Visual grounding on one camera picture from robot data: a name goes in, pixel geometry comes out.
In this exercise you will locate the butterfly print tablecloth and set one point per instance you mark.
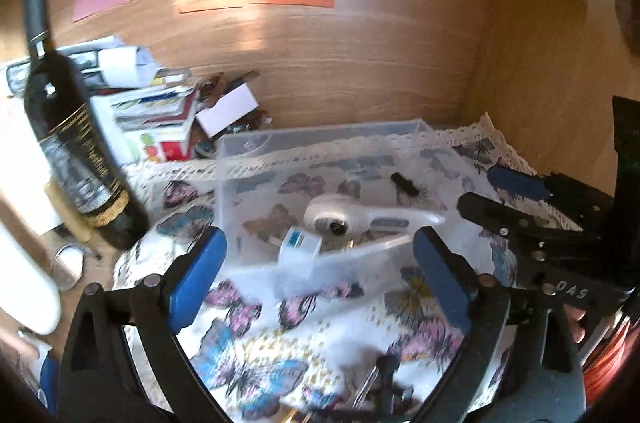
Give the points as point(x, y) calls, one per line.
point(260, 353)

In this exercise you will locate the round metal lid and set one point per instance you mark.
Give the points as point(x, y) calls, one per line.
point(67, 265)

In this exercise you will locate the white fabric shaver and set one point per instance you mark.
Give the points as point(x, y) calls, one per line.
point(325, 213)

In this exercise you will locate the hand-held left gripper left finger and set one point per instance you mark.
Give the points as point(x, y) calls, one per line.
point(200, 275)

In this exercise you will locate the small black clip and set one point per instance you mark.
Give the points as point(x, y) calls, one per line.
point(404, 184)

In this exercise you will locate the orange ribbed object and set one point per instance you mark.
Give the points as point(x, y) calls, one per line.
point(607, 353)

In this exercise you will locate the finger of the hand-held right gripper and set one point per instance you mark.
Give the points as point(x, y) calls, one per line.
point(515, 183)
point(500, 210)

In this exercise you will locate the small white blue box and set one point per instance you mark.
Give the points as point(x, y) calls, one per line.
point(300, 248)

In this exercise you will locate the pile of small trinkets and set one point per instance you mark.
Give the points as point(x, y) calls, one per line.
point(222, 84)

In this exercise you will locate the person's right hand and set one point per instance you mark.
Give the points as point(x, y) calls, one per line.
point(577, 325)

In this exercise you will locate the white rounded object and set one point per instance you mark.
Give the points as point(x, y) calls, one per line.
point(25, 278)

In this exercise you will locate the white card box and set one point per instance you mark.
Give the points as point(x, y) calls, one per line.
point(227, 109)

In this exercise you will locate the stack of books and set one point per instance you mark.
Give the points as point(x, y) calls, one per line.
point(155, 118)

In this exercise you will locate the dark wine bottle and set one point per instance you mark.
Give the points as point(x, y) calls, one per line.
point(75, 138)

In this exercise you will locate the rolled white paper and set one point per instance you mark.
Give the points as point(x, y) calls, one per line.
point(120, 63)

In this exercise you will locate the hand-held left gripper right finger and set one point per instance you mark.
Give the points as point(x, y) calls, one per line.
point(442, 280)

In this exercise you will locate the clear plastic storage box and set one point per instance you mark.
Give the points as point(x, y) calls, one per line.
point(250, 188)

